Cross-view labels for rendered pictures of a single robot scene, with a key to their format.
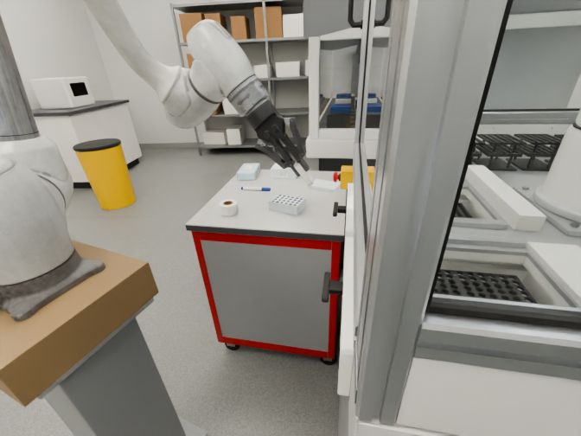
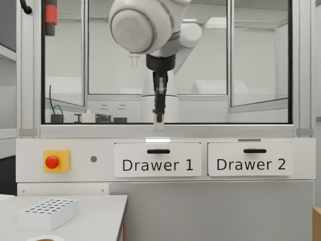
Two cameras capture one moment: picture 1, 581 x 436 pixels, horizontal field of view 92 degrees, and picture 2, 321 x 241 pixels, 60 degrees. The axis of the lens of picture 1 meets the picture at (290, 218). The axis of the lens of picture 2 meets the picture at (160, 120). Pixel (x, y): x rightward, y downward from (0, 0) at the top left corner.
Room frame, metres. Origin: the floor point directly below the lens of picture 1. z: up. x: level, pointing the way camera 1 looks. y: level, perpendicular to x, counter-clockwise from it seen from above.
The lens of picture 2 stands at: (0.93, 0.74, 1.00)
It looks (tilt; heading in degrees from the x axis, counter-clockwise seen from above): 0 degrees down; 255
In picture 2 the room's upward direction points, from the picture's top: straight up
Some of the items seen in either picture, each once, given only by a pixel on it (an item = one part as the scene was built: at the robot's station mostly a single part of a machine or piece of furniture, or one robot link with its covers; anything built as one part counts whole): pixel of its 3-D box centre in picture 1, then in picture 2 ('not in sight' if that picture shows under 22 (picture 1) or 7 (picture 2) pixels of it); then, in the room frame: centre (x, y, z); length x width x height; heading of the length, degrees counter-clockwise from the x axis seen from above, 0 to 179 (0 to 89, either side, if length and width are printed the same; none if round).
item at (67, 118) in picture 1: (84, 130); not in sight; (3.82, 2.62, 0.61); 1.15 x 0.72 x 1.22; 175
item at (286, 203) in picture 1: (287, 203); (50, 212); (1.01, 0.01, 0.78); 0.12 x 0.08 x 0.04; 62
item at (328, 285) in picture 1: (333, 286); (253, 150); (0.39, -0.07, 0.91); 0.07 x 0.04 x 0.01; 168
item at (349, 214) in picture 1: (348, 220); (157, 159); (0.69, -0.17, 0.87); 0.29 x 0.02 x 0.11; 168
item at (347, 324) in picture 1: (347, 301); (250, 158); (0.39, -0.10, 0.87); 0.29 x 0.02 x 0.11; 168
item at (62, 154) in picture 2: (346, 177); (56, 160); (1.02, -0.22, 0.88); 0.07 x 0.05 x 0.07; 168
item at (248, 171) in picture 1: (249, 170); not in sight; (1.41, 0.20, 0.78); 0.15 x 0.10 x 0.04; 174
